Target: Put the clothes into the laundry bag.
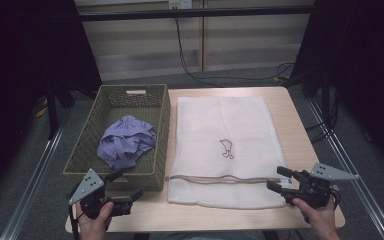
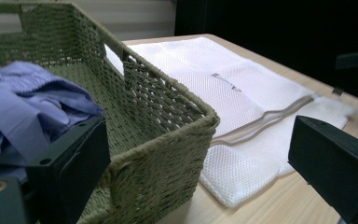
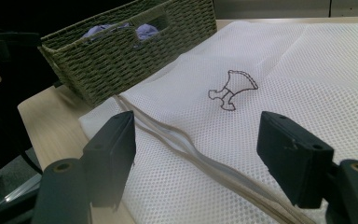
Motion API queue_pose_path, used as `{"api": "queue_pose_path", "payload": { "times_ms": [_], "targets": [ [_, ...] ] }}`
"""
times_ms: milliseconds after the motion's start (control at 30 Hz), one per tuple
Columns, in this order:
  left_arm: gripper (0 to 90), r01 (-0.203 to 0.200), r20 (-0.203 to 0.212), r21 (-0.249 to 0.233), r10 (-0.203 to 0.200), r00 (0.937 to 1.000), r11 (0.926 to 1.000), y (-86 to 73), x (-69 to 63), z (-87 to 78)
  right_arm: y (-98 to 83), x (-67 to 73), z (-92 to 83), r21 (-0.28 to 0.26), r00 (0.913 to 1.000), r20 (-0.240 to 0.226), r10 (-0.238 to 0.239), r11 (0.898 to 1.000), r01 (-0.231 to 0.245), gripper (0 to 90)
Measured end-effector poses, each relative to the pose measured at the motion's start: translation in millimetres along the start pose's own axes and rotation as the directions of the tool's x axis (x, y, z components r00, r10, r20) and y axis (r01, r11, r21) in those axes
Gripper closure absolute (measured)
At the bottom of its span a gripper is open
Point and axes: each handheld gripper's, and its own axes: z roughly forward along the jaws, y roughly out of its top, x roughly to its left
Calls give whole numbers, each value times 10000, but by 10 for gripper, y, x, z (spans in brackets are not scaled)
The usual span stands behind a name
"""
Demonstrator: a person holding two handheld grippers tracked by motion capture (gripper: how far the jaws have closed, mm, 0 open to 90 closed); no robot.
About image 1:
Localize black floor cables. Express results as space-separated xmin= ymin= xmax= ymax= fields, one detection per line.
xmin=304 ymin=118 xmax=336 ymax=145

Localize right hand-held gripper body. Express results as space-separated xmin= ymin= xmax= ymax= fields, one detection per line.
xmin=281 ymin=162 xmax=361 ymax=210

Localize white power outlet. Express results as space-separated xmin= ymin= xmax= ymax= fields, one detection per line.
xmin=167 ymin=0 xmax=194 ymax=10

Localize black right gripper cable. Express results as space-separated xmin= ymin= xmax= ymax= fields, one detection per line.
xmin=329 ymin=187 xmax=343 ymax=208

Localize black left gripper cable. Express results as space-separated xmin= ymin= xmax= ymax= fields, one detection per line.
xmin=67 ymin=186 xmax=82 ymax=240

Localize dark curtain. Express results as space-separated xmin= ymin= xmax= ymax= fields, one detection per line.
xmin=0 ymin=0 xmax=103 ymax=203
xmin=290 ymin=0 xmax=384 ymax=176

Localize black stand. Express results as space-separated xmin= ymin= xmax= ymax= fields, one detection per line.
xmin=44 ymin=79 xmax=77 ymax=140
xmin=319 ymin=74 xmax=340 ymax=129

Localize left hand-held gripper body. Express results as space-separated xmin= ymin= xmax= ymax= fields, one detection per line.
xmin=68 ymin=168 xmax=135 ymax=221

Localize green woven basket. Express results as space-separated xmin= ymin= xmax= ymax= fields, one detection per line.
xmin=62 ymin=83 xmax=172 ymax=192

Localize metal floor rail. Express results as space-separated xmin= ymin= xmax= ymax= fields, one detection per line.
xmin=307 ymin=99 xmax=384 ymax=240
xmin=0 ymin=121 xmax=67 ymax=240

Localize white mesh laundry bag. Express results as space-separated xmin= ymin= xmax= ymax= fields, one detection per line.
xmin=166 ymin=95 xmax=295 ymax=211

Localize person's left hand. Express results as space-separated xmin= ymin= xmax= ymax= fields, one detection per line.
xmin=76 ymin=201 xmax=115 ymax=240

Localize black hanging cable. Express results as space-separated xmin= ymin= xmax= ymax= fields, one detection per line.
xmin=174 ymin=17 xmax=296 ymax=88

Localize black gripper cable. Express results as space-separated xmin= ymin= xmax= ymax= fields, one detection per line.
xmin=329 ymin=187 xmax=343 ymax=208
xmin=67 ymin=186 xmax=82 ymax=240

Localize person's right hand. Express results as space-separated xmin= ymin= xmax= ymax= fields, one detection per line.
xmin=291 ymin=196 xmax=340 ymax=235

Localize black horizontal bar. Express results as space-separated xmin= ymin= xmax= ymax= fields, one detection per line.
xmin=79 ymin=5 xmax=315 ymax=23

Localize purple garment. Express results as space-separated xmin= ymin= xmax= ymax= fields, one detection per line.
xmin=96 ymin=114 xmax=158 ymax=172

